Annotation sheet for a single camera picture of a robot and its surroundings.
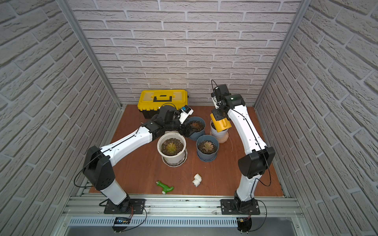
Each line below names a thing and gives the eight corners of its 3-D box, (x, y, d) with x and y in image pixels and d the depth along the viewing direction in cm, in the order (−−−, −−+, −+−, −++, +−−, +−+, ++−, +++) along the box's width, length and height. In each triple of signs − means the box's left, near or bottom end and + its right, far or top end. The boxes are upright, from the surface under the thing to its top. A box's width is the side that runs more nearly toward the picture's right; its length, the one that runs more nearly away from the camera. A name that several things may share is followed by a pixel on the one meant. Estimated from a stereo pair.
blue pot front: (196, 162, 91) (196, 154, 82) (196, 143, 99) (196, 134, 91) (217, 162, 91) (220, 154, 82) (215, 143, 99) (218, 135, 91)
